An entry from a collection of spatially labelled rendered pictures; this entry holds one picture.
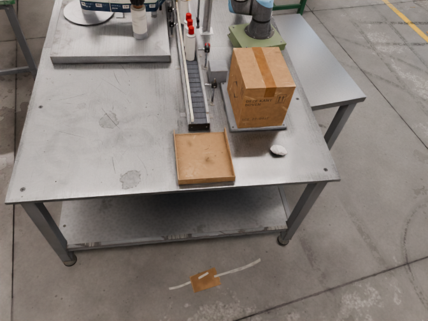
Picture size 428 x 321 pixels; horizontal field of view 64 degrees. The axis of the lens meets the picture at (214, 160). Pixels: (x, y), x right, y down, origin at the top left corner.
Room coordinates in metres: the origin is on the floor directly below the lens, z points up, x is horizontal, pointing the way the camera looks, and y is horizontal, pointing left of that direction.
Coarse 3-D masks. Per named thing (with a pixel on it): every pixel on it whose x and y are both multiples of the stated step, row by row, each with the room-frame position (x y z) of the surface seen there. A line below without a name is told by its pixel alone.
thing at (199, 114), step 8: (184, 48) 1.76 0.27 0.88; (192, 64) 1.62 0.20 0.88; (184, 72) 1.54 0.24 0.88; (192, 72) 1.55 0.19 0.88; (192, 80) 1.48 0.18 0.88; (200, 80) 1.49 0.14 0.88; (192, 88) 1.42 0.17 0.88; (200, 88) 1.43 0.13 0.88; (192, 96) 1.36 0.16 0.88; (200, 96) 1.37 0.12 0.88; (192, 104) 1.30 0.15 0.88; (200, 104) 1.30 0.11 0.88; (200, 112) 1.25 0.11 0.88; (200, 120) 1.19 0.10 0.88
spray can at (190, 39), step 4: (192, 28) 1.66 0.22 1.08; (188, 32) 1.66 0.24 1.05; (192, 32) 1.66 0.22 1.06; (188, 36) 1.65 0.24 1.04; (192, 36) 1.65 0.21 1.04; (188, 40) 1.65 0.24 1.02; (192, 40) 1.65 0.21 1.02; (188, 44) 1.65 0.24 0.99; (192, 44) 1.65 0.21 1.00; (188, 48) 1.65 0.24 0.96; (192, 48) 1.65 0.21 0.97; (188, 52) 1.64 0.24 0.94; (192, 52) 1.65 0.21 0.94; (188, 56) 1.64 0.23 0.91; (192, 56) 1.65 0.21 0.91; (188, 60) 1.64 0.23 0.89; (192, 60) 1.65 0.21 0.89
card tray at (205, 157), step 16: (224, 128) 1.18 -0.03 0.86; (176, 144) 1.06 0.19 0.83; (192, 144) 1.07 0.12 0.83; (208, 144) 1.09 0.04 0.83; (224, 144) 1.10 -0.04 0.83; (176, 160) 0.93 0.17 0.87; (192, 160) 0.97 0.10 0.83; (208, 160) 0.99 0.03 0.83; (224, 160) 1.00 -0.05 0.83; (192, 176) 0.88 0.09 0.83; (208, 176) 0.89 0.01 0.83; (224, 176) 0.88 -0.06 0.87
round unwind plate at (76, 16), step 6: (78, 0) 2.09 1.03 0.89; (66, 6) 1.99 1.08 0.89; (72, 6) 2.00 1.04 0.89; (78, 6) 2.01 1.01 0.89; (66, 12) 1.93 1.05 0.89; (72, 12) 1.94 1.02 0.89; (78, 12) 1.95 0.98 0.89; (96, 12) 1.98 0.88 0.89; (102, 12) 1.99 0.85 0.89; (108, 12) 2.00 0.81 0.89; (72, 18) 1.87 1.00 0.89; (78, 18) 1.88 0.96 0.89; (84, 18) 1.89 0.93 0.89; (90, 18) 1.90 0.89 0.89; (96, 18) 1.91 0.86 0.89; (102, 18) 1.92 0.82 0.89; (108, 18) 1.93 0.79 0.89; (84, 24) 1.84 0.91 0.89; (90, 24) 1.85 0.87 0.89
